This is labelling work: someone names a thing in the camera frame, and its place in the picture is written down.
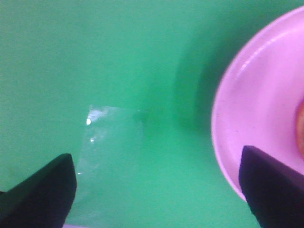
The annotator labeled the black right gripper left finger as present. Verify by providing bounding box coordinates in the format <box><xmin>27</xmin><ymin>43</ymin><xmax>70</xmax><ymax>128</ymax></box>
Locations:
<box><xmin>0</xmin><ymin>153</ymin><xmax>77</xmax><ymax>228</ymax></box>

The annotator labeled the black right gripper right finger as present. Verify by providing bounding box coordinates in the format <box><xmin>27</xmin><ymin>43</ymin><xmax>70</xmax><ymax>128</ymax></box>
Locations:
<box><xmin>238</xmin><ymin>146</ymin><xmax>304</xmax><ymax>228</ymax></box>

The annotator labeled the burger with lettuce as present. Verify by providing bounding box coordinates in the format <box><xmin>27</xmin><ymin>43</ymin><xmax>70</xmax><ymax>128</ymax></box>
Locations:
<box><xmin>296</xmin><ymin>100</ymin><xmax>304</xmax><ymax>157</ymax></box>

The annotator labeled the pink round plate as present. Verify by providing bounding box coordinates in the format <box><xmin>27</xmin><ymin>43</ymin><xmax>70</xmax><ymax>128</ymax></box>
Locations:
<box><xmin>211</xmin><ymin>7</ymin><xmax>304</xmax><ymax>197</ymax></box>

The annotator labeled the clear tape patch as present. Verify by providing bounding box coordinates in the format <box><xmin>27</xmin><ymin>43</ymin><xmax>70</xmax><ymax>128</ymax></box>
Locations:
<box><xmin>67</xmin><ymin>105</ymin><xmax>147</xmax><ymax>228</ymax></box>

